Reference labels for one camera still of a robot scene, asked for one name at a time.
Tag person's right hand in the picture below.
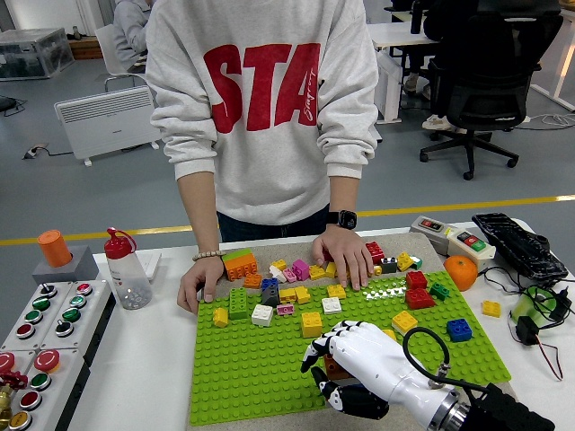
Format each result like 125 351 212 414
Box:
176 257 226 314

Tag white black-fingered right robot hand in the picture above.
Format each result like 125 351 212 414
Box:
299 320 459 430

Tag person's left hand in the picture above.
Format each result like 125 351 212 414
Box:
312 226 376 291

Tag brown brick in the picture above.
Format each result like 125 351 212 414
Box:
324 353 350 381

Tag green studded baseplate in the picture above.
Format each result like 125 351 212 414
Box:
188 270 512 427

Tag lime green flat brick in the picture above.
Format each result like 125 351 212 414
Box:
223 249 253 266

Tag large orange brick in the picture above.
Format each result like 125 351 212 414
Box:
224 256 261 282

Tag tall lime green brick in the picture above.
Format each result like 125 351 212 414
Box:
227 286 249 321

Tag yellow and white brick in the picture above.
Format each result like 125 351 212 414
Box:
391 310 419 334

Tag tall yellow brick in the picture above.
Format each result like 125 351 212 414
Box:
300 312 323 339

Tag wide red brick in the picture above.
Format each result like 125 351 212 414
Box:
403 287 437 311

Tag black wristwatch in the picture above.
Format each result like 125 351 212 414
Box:
326 209 359 229

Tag clear bottle red cap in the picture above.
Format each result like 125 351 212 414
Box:
103 226 154 312

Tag grey station red black buttons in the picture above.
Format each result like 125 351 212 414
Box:
409 215 455 257

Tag person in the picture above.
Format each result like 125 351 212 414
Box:
146 0 382 243
402 0 540 134
111 0 156 73

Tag grey station red green buttons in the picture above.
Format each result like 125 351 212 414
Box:
442 226 497 273

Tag orange fruit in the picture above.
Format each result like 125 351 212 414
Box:
443 254 479 293

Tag grey block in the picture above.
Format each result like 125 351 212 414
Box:
31 244 100 286

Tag white box with green buttons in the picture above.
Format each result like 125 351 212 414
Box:
39 279 117 360
0 281 75 353

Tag orange cylinder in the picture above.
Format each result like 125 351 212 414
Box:
36 229 75 269

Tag green tape roll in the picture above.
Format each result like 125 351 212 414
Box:
511 286 559 328

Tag small black module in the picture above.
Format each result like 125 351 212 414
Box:
515 315 540 347

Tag white ribbed panel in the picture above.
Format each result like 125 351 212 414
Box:
376 53 403 126

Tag black plastic-wrapped device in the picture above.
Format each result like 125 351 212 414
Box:
471 211 570 286

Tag white box with mushroom button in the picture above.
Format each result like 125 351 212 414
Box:
8 347 93 431
0 348 39 396

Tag white panel heater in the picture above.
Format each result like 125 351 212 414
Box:
53 85 164 169

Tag black power plug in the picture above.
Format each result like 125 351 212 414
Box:
546 286 574 322

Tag floor socket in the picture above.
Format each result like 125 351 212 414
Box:
22 143 50 162

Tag black office chair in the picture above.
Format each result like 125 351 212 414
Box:
420 8 567 181

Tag white desk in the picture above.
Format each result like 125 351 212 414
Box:
367 22 439 122
529 4 575 113

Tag brass fitting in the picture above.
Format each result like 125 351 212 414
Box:
0 384 15 430

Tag white chair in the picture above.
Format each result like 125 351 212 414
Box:
94 24 152 93

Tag black bottle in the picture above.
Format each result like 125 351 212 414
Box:
409 0 426 36

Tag wooden crate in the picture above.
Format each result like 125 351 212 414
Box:
68 38 102 61

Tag white switch plate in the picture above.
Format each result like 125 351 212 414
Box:
133 250 163 284

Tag black cable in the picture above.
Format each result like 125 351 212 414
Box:
476 265 561 315

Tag red wire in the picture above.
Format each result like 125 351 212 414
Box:
536 335 564 382

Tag red valve handle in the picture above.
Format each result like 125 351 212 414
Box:
0 369 30 391

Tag black floor cables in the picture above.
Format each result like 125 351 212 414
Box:
0 95 29 119

